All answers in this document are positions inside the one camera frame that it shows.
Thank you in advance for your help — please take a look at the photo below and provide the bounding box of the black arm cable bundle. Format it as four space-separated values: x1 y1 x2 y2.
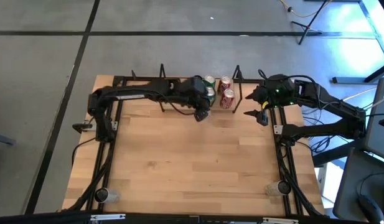
275 139 323 217
68 136 115 212

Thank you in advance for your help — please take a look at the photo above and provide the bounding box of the grey floor object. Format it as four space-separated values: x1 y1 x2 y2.
0 133 17 146

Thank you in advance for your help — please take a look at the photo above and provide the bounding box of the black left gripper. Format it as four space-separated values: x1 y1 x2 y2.
180 77 211 122

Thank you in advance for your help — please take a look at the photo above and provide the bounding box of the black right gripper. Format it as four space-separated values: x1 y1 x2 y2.
243 73 297 126

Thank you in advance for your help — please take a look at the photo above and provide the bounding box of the red cola can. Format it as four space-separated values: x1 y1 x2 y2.
217 75 235 96
219 88 236 110

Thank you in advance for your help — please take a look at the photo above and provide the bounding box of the black overhead rig beam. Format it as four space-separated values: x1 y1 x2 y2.
0 210 384 224

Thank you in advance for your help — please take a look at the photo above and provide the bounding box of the yellow floor cable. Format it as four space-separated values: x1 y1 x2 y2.
278 0 328 19

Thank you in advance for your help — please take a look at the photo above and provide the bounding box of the black tripod stand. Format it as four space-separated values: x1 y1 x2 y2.
290 0 332 46

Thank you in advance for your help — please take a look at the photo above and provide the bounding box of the black aluminium table frame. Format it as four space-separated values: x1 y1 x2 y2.
85 75 304 216

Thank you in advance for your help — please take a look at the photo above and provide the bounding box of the grey desk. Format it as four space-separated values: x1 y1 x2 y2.
312 138 384 222

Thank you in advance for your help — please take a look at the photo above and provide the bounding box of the grey upright panel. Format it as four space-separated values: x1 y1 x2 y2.
364 77 384 161

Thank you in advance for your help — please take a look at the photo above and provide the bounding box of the white power cable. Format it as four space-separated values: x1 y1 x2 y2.
342 88 378 102

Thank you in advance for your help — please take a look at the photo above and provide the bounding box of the black metal floor stand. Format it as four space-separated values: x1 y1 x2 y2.
330 0 384 85

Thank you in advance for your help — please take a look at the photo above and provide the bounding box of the black computer mouse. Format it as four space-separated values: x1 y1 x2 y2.
357 194 384 224

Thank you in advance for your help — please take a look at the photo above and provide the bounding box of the green Sprite can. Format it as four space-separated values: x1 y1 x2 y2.
203 75 217 90
205 86 217 107

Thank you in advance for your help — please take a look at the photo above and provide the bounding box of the silver metal bracket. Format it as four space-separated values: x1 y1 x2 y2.
262 217 300 224
90 213 126 222

